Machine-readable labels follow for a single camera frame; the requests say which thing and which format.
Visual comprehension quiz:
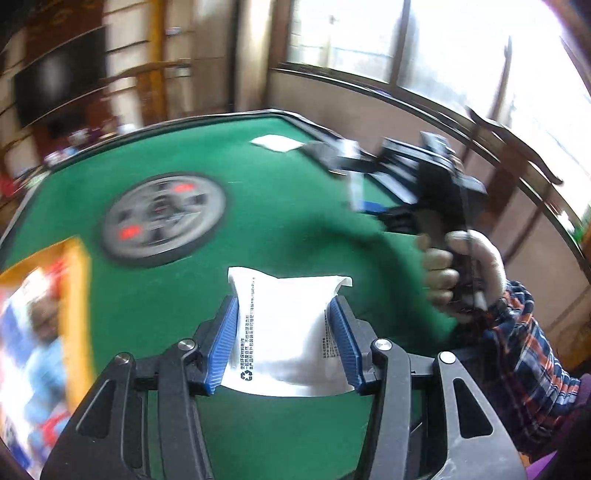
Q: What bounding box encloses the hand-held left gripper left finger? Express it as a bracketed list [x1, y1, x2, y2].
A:
[41, 295, 241, 480]

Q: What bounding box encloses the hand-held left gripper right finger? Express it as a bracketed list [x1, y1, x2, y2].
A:
[327, 295, 527, 480]

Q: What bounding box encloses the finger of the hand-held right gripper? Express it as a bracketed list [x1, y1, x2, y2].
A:
[330, 152, 393, 178]
[358, 200, 421, 236]

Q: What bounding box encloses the white packet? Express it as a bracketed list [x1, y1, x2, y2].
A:
[221, 267, 354, 398]

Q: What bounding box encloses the yellow cardboard box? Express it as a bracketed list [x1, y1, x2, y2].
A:
[0, 236, 95, 476]

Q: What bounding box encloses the person's right forearm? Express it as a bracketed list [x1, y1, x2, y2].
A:
[455, 279, 583, 455]

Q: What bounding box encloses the person's right hand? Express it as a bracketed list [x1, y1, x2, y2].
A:
[418, 230, 508, 320]

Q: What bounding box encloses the white paper sheet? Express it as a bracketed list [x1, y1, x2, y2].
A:
[249, 135, 303, 153]

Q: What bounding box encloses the window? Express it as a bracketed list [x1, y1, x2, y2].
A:
[284, 0, 591, 232]

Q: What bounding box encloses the round grey table panel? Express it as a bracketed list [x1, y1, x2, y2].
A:
[99, 173, 228, 269]

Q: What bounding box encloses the purple garment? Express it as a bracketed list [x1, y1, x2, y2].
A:
[529, 450, 591, 480]

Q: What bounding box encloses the black television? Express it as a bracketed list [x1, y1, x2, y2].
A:
[13, 25, 109, 130]

